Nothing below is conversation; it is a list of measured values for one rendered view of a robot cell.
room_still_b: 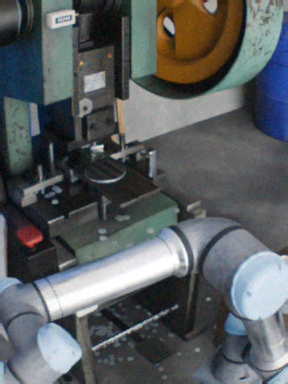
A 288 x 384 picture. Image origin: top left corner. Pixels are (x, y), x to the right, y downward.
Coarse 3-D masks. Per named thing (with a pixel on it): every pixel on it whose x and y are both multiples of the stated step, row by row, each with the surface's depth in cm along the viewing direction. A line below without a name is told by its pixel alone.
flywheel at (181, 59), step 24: (168, 0) 163; (192, 0) 159; (216, 0) 150; (240, 0) 138; (192, 24) 164; (216, 24) 155; (240, 24) 143; (168, 48) 178; (192, 48) 169; (216, 48) 155; (168, 72) 178; (192, 72) 168; (216, 72) 160
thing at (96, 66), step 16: (80, 48) 150; (96, 48) 149; (112, 48) 152; (80, 64) 147; (96, 64) 151; (112, 64) 155; (80, 80) 150; (96, 80) 153; (112, 80) 157; (80, 96) 153; (96, 96) 156; (112, 96) 160; (80, 112) 154; (96, 112) 156; (112, 112) 159; (64, 128) 161; (80, 128) 158; (96, 128) 156; (112, 128) 162
